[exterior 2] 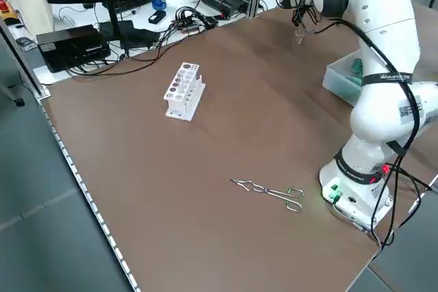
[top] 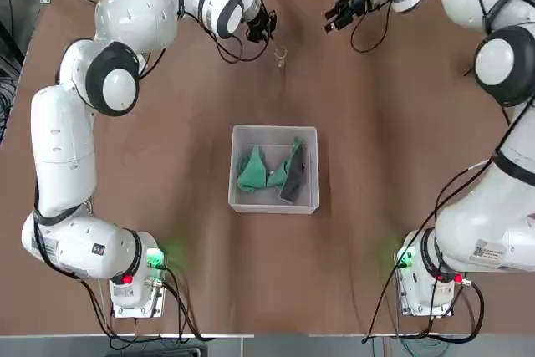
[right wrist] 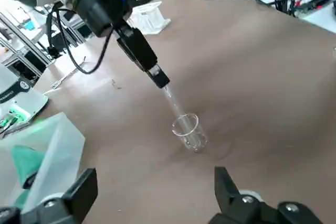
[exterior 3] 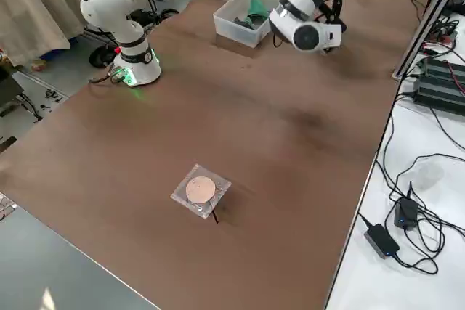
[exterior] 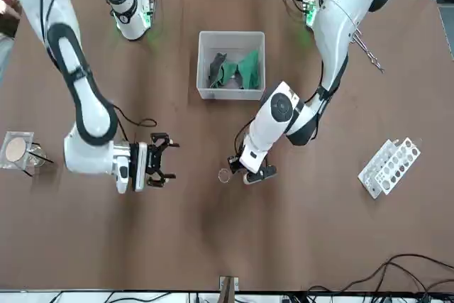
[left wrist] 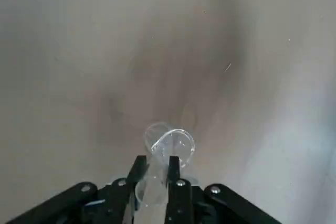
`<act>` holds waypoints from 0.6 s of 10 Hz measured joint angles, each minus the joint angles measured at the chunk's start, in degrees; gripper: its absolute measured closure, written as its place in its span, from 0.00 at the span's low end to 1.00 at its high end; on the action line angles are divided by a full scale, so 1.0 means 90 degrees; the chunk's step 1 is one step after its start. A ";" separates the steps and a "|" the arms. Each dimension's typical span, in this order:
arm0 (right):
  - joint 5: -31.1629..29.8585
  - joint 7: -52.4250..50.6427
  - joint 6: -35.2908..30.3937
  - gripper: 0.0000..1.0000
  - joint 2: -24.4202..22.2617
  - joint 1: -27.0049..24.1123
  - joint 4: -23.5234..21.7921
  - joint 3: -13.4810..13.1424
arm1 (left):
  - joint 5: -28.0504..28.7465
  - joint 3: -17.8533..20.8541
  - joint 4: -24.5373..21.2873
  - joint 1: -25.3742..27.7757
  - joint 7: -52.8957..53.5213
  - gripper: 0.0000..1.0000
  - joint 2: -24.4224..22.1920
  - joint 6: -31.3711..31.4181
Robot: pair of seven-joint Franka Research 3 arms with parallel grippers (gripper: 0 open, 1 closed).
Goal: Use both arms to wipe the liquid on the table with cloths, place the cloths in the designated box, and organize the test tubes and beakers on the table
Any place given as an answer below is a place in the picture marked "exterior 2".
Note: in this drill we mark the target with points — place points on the beige board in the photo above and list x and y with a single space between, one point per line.
31 4

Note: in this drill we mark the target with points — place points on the small blue object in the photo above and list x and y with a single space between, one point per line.
159 3

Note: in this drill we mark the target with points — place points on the black monitor stand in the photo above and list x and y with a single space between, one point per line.
113 22

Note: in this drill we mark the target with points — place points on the green cloth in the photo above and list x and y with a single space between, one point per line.
356 78

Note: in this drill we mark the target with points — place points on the black keyboard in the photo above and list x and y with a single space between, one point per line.
133 4

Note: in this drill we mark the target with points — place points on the white test tube rack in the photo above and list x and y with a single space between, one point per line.
181 100

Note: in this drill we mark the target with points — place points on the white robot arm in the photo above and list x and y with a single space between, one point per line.
383 66

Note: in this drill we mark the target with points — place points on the small black adapter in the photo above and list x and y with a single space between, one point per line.
156 17

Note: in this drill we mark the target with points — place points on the aluminium table edge rail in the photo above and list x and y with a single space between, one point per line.
85 189

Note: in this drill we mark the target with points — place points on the metal crucible tongs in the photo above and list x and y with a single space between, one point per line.
263 189

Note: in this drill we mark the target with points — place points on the clear glass test tube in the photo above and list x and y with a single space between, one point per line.
299 37

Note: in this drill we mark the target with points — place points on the black electronics box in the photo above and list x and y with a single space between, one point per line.
72 46

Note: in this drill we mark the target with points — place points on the aluminium frame strut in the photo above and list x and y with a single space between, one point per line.
24 63

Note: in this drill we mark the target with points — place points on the red emergency button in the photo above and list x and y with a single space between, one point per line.
4 6

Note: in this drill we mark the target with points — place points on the white plastic box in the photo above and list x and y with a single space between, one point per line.
337 81

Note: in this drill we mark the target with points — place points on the black caster wheel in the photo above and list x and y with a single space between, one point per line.
20 102

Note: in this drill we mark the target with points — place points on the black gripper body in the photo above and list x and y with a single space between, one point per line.
302 2

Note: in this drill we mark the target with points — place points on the small grey device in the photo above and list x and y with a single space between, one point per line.
26 43

